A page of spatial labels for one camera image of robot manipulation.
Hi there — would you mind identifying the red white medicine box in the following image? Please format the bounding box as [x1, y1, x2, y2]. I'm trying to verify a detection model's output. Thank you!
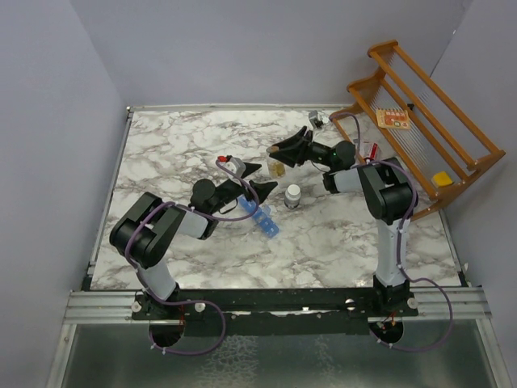
[359, 141, 381, 162]

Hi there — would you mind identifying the small amber pill bottle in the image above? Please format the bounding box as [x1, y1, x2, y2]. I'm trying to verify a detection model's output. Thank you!
[267, 157, 286, 179]

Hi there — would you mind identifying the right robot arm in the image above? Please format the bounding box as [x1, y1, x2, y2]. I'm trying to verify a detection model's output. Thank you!
[270, 127, 418, 316]

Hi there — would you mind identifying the white pill bottle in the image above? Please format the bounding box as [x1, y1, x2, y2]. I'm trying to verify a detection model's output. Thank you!
[284, 184, 301, 209]

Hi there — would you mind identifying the wooden tiered shelf rack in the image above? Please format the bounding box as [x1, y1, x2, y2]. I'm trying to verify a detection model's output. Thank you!
[330, 40, 506, 219]

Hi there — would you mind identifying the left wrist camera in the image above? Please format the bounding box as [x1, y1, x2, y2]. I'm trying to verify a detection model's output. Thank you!
[216, 155, 246, 179]

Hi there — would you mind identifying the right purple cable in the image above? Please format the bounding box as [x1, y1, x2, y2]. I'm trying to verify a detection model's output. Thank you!
[329, 112, 454, 352]

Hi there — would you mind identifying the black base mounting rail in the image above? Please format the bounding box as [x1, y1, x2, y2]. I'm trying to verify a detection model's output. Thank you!
[132, 287, 418, 337]

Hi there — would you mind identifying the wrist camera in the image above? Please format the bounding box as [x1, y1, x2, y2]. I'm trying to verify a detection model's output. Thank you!
[308, 110, 326, 130]
[216, 155, 246, 179]

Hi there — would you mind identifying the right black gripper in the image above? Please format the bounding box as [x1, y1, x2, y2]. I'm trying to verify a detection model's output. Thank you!
[270, 128, 335, 170]

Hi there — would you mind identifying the blue weekly pill organizer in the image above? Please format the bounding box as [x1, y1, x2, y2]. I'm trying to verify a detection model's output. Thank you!
[237, 196, 280, 238]

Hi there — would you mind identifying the yellow lidded jar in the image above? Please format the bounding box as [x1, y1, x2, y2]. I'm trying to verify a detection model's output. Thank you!
[431, 171, 454, 188]

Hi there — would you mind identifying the orange snack packet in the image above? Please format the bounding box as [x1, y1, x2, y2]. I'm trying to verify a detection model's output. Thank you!
[376, 109, 411, 130]

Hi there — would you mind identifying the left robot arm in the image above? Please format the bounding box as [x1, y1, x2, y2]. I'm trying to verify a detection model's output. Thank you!
[109, 156, 278, 319]

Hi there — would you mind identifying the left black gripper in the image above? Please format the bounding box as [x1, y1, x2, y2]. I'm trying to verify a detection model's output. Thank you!
[209, 162, 277, 215]

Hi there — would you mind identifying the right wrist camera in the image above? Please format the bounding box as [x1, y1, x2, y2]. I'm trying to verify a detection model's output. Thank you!
[308, 110, 326, 130]

